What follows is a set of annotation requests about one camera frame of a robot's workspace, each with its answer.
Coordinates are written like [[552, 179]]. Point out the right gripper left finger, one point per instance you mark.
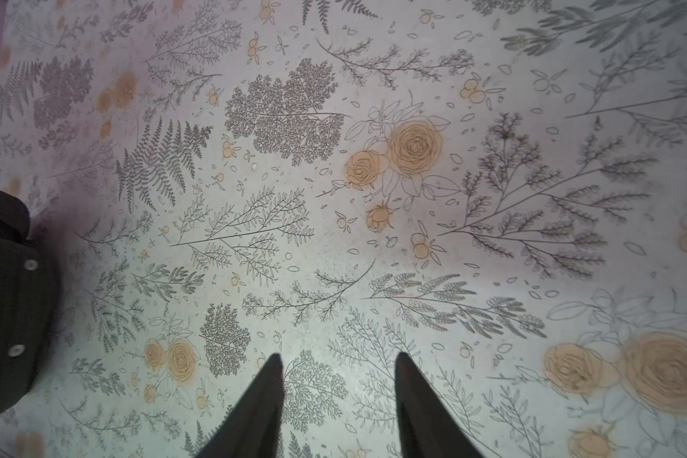
[[252, 428]]

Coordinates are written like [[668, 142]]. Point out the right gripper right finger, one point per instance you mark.
[[426, 429]]

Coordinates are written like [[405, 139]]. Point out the dark grey pinstripe shirt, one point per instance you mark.
[[29, 292]]

